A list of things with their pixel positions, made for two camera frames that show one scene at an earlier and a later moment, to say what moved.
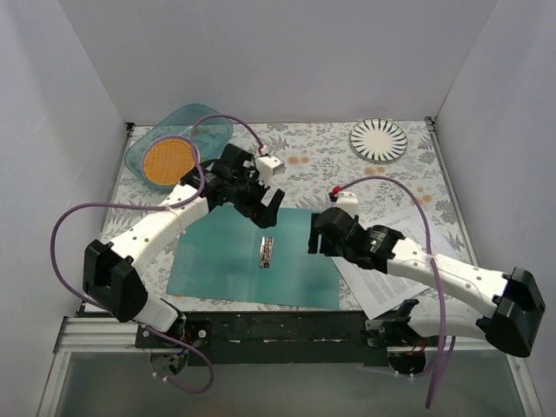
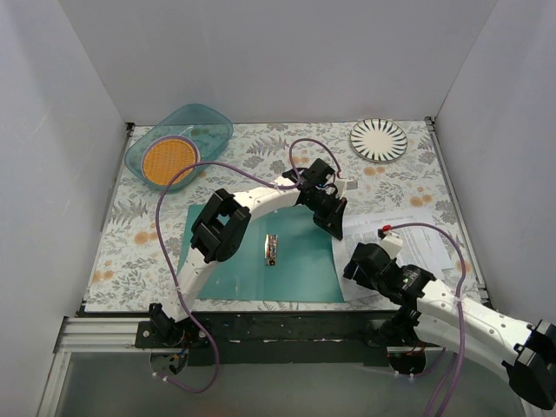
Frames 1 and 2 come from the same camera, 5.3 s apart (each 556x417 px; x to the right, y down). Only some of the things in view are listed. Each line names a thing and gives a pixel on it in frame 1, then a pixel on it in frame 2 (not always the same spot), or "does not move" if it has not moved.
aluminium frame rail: [95, 334] does not move
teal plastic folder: [218, 256] does not move
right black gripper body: [324, 234] -> [362, 267]
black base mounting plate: [329, 338] does not move
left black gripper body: [253, 200] -> [332, 213]
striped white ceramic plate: [378, 140] does not move
